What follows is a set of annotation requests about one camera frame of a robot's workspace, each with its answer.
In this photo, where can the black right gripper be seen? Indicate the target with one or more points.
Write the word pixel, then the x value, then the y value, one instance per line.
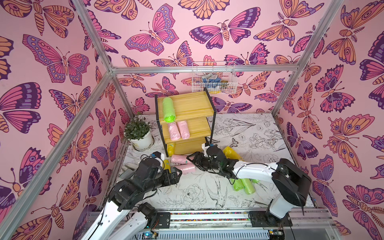
pixel 202 160

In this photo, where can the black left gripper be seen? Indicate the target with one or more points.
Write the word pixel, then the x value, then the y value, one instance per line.
pixel 173 177

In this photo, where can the pink bag roll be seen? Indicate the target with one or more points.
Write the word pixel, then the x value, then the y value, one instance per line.
pixel 179 159
pixel 184 130
pixel 187 168
pixel 174 132

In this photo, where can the yellow bag roll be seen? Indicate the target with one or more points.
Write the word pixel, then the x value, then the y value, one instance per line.
pixel 166 166
pixel 170 149
pixel 231 154

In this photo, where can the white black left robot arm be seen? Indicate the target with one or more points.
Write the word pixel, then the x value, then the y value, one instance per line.
pixel 120 207

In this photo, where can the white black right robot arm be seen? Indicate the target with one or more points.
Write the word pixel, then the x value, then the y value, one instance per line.
pixel 292 183

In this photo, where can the green bag roll right one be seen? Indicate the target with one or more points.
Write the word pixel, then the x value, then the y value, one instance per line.
pixel 237 184

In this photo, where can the potted green plant white pot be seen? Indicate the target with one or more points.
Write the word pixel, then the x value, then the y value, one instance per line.
pixel 138 132

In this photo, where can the green bag roll right two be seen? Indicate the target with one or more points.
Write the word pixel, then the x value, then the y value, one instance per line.
pixel 248 186

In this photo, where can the blue items in basket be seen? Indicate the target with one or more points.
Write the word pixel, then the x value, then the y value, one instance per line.
pixel 211 79

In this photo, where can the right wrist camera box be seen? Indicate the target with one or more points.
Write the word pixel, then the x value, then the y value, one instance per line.
pixel 205 147

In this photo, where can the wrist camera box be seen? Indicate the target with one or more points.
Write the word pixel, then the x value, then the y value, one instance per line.
pixel 158 156
pixel 205 147

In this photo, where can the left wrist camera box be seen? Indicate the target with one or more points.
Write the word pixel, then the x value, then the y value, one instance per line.
pixel 158 156

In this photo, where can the wooden three-tier shelf black frame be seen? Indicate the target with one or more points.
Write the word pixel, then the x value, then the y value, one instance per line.
pixel 198 110

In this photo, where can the white wire wall basket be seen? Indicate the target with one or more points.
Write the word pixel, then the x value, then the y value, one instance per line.
pixel 226 72

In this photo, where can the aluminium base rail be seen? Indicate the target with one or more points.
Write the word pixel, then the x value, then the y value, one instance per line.
pixel 245 224

